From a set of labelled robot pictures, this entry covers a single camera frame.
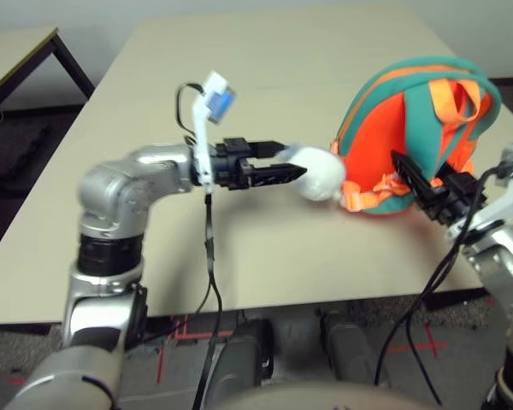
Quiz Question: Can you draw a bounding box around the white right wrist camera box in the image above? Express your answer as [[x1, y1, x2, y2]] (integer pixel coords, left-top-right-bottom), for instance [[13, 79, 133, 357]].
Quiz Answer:
[[444, 140, 513, 240]]

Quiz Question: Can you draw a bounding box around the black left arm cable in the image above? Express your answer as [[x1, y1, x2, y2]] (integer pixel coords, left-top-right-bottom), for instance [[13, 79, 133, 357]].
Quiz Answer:
[[174, 82, 226, 410]]

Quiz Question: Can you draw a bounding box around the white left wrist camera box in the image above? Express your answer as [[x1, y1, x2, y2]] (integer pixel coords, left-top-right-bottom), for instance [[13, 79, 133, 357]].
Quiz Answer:
[[191, 70, 240, 185]]

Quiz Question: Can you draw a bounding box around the dark grey left robot leg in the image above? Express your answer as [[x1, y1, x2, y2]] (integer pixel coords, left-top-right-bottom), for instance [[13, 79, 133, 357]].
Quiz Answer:
[[204, 318, 274, 396]]

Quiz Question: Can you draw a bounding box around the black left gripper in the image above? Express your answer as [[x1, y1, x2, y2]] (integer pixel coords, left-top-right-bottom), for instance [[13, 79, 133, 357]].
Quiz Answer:
[[212, 136, 308, 191]]

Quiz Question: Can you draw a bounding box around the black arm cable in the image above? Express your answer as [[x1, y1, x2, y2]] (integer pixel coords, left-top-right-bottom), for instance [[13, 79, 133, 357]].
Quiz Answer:
[[374, 166, 508, 407], [174, 82, 226, 410]]

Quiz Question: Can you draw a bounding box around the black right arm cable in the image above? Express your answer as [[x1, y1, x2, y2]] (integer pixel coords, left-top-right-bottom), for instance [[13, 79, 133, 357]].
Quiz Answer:
[[374, 166, 508, 407]]

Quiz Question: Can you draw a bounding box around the dark grey robot leg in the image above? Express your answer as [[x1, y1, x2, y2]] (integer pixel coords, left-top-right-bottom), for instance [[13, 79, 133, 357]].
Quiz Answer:
[[320, 311, 390, 385], [204, 318, 274, 396]]

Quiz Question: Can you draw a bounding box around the teal and orange backpack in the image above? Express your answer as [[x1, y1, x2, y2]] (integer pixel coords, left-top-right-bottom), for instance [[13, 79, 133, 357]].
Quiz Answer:
[[329, 56, 504, 215]]

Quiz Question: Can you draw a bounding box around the dark grey right robot leg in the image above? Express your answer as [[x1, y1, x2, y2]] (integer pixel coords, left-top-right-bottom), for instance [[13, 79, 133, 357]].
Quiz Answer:
[[320, 311, 390, 385]]

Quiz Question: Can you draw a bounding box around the grey robot torso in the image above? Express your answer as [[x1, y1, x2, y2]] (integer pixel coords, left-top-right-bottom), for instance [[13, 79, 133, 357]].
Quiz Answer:
[[221, 381, 454, 410]]

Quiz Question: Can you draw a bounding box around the grey and white plush toy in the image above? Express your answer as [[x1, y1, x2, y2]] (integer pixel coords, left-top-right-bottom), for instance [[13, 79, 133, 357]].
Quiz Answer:
[[277, 143, 347, 202]]

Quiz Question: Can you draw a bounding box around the black floor mat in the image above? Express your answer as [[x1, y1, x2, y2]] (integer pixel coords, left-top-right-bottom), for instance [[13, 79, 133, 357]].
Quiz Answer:
[[0, 123, 52, 180]]

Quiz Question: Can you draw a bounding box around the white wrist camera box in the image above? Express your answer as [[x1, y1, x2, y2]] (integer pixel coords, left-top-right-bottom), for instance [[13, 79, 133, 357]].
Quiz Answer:
[[444, 140, 513, 240], [191, 70, 240, 185]]

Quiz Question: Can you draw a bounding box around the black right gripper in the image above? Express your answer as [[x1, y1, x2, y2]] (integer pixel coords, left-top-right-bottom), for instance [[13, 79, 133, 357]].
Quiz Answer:
[[391, 149, 489, 228]]

